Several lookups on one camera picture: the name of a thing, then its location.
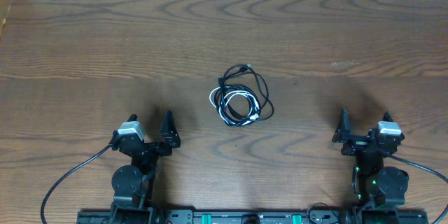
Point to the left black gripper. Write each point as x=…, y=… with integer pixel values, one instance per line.
x=172, y=138

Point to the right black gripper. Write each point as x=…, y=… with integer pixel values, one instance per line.
x=343, y=134

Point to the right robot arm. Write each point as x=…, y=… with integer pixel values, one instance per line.
x=380, y=189

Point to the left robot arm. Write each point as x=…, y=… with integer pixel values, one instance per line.
x=133, y=184

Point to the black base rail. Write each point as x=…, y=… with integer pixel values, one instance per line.
x=212, y=217

